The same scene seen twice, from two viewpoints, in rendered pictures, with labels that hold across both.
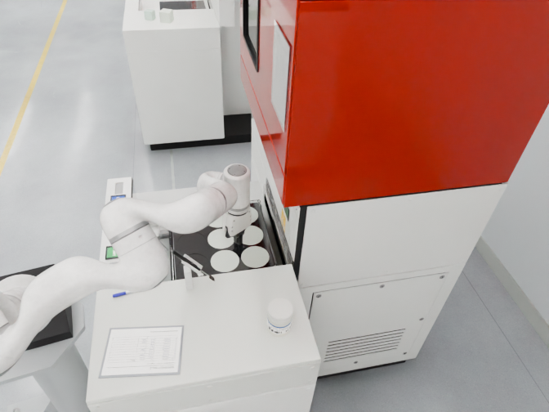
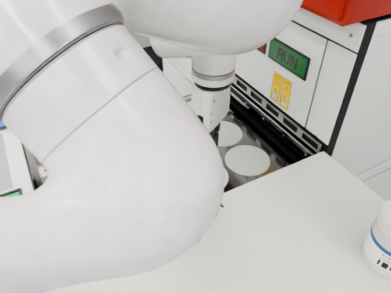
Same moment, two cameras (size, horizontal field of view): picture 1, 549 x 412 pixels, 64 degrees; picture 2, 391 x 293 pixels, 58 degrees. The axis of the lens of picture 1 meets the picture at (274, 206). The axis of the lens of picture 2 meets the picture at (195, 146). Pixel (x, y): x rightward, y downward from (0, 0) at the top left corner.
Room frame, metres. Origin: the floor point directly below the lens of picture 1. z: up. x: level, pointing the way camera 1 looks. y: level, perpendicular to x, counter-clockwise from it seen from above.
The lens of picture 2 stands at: (0.49, 0.31, 1.43)
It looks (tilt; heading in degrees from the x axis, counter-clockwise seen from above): 41 degrees down; 346
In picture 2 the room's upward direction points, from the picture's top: straight up
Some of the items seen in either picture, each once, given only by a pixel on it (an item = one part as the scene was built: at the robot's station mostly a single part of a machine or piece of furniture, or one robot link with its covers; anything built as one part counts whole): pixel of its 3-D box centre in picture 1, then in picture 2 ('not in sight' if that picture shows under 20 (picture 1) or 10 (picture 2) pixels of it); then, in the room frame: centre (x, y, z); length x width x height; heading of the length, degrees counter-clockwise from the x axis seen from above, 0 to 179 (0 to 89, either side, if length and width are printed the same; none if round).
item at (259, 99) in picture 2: (278, 217); (256, 97); (1.16, -0.02, 0.96); 0.44 x 0.01 x 0.02; 14
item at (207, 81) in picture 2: (238, 203); (213, 72); (1.08, 0.12, 1.09); 0.09 x 0.08 x 0.03; 136
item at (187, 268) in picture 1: (193, 271); not in sight; (0.83, 0.24, 1.03); 0.06 x 0.04 x 0.13; 104
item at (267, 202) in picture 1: (275, 229); (252, 119); (1.16, -0.01, 0.89); 0.44 x 0.02 x 0.10; 14
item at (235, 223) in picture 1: (238, 217); (212, 99); (1.08, 0.12, 1.03); 0.10 x 0.07 x 0.11; 136
